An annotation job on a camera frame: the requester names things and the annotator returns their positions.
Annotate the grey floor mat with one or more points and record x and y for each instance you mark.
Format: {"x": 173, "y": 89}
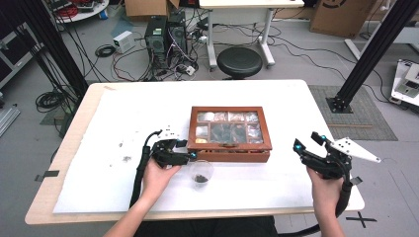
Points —
{"x": 359, "y": 112}

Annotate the person's left hand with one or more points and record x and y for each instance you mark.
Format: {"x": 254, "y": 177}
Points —
{"x": 154, "y": 181}

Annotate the large closed cardboard box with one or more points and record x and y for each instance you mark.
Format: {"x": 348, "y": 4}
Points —
{"x": 342, "y": 16}

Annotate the round white table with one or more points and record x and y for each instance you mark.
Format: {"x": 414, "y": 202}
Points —
{"x": 85, "y": 15}

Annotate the small dark item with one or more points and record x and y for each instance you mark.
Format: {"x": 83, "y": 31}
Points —
{"x": 201, "y": 179}

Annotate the black metal frame post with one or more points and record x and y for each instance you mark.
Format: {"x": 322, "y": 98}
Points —
{"x": 369, "y": 56}
{"x": 62, "y": 56}

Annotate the clear plastic cup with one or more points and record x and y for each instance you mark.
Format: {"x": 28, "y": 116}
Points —
{"x": 204, "y": 168}

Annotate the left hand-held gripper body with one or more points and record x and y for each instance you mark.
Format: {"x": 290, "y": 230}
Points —
{"x": 168, "y": 153}

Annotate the small white device box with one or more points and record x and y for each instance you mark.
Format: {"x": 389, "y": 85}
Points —
{"x": 124, "y": 41}

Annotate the person's dark trousers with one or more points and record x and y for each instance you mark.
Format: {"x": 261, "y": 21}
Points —
{"x": 210, "y": 228}

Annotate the white desk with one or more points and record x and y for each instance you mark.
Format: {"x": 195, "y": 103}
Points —
{"x": 250, "y": 3}

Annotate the person's right hand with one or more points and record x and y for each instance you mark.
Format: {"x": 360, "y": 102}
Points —
{"x": 326, "y": 194}

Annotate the wooden box with glass lid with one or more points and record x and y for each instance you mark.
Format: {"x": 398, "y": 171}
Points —
{"x": 230, "y": 156}

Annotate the black tape strip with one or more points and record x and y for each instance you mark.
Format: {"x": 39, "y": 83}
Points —
{"x": 47, "y": 175}

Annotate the white machine with grey panel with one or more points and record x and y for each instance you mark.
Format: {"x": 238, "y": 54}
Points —
{"x": 406, "y": 85}

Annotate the open cardboard box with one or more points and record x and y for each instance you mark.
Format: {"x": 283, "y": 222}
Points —
{"x": 148, "y": 6}

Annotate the black round stool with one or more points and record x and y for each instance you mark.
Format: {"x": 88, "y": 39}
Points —
{"x": 239, "y": 62}

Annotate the black computer tower green sticker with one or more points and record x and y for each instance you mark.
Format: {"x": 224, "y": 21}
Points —
{"x": 156, "y": 42}

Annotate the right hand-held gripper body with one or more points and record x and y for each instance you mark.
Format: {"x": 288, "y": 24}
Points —
{"x": 332, "y": 164}

